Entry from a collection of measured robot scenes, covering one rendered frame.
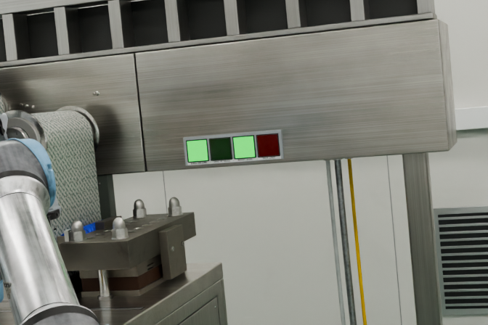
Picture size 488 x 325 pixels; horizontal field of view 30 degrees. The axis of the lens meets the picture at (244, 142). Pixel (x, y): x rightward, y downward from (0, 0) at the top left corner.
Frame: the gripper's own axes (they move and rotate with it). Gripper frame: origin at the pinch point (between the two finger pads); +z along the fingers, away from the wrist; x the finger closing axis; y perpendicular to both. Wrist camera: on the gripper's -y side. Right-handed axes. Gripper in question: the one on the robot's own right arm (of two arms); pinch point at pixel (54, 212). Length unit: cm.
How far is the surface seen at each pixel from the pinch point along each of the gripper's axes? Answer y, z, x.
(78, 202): 0.5, 10.6, -0.3
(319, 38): 33, 30, -57
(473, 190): -34, 263, -74
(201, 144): 10.8, 29.4, -25.1
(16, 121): 20.7, -3.4, 5.2
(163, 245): -10.3, 10.1, -20.9
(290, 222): -45, 263, 17
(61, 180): 6.6, 3.9, -0.3
